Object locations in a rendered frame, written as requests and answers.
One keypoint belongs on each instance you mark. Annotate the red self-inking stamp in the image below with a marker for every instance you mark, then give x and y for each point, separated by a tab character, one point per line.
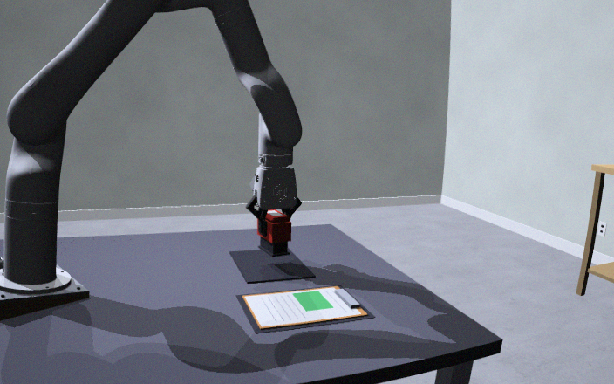
278	234

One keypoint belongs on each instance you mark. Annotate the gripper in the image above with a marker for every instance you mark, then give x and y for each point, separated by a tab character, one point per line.
279	191

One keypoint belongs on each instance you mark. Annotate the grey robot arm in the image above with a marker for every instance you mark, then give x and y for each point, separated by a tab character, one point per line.
41	107

